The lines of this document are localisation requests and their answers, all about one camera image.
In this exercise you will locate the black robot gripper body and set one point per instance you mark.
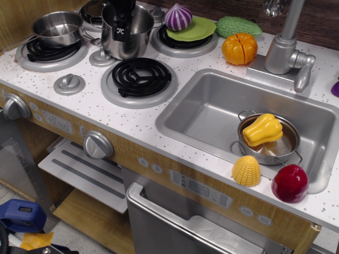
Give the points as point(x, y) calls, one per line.
point(123, 12)

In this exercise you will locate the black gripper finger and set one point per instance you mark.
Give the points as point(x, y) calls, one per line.
point(120, 31)

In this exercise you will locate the tall steel pot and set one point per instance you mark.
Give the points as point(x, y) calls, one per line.
point(136, 45)

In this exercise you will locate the back left stove burner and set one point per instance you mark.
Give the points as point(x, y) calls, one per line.
point(91, 13)

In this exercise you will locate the back right stove burner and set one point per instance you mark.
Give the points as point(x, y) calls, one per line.
point(181, 49)

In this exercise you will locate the front black stove burner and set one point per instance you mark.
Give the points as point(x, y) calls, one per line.
point(139, 83)

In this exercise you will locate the black stove burner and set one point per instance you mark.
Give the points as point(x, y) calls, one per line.
point(139, 83)
point(34, 56)

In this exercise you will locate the left black stove burner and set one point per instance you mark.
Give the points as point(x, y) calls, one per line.
point(34, 56)

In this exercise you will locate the small steel pot in sink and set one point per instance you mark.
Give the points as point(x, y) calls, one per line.
point(271, 153)

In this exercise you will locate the silver stovetop knob middle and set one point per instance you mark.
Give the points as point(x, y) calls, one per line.
point(101, 59)

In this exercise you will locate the silver stovetop knob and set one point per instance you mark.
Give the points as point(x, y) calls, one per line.
point(158, 15)
point(101, 59)
point(69, 85)

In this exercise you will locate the silver stovetop knob back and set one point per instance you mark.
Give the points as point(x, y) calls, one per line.
point(158, 15)

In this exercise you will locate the purple striped toy onion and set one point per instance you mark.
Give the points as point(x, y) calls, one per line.
point(178, 17)

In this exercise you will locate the silver stovetop knob front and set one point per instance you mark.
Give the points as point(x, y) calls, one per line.
point(69, 85)

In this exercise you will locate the green plastic plate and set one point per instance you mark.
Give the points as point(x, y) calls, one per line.
point(200, 28)

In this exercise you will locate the green toy bitter gourd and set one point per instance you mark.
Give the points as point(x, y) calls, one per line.
point(229, 25)

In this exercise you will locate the grey toy sink basin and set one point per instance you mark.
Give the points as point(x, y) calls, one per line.
point(204, 114)

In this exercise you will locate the silver right panel knob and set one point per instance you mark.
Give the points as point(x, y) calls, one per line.
point(97, 146)

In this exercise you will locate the silver panel knob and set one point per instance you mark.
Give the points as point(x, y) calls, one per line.
point(97, 146)
point(15, 107)

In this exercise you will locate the orange toy pumpkin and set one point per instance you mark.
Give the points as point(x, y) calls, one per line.
point(239, 49)

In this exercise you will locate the silver left panel knob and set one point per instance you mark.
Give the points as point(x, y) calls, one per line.
point(15, 107)

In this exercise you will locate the white oven rack shelf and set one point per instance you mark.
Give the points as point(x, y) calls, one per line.
point(100, 179)

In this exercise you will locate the clear crystal faucet knob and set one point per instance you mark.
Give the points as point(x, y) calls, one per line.
point(273, 8)

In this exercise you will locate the silver toy faucet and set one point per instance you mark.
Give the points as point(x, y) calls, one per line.
point(284, 64)

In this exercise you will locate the yellow toy bell pepper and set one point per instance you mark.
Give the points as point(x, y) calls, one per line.
point(266, 128)

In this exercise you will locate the silver oven door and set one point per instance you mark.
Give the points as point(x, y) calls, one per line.
point(18, 169)

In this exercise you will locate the yellow toy corn piece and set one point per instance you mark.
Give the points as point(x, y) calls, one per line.
point(246, 171)

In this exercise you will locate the silver dishwasher door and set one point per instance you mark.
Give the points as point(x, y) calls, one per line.
point(165, 222)

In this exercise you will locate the blue clamp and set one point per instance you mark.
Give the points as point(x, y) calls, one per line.
point(23, 216)

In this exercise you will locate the purple toy eggplant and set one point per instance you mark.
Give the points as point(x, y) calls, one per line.
point(335, 89)

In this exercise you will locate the red toy apple half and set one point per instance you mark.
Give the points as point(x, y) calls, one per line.
point(290, 184)

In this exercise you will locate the yellow cloth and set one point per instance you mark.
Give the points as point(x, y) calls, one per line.
point(31, 241)

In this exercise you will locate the steel saucepan with handle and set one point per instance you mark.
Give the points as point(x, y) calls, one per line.
point(55, 30)

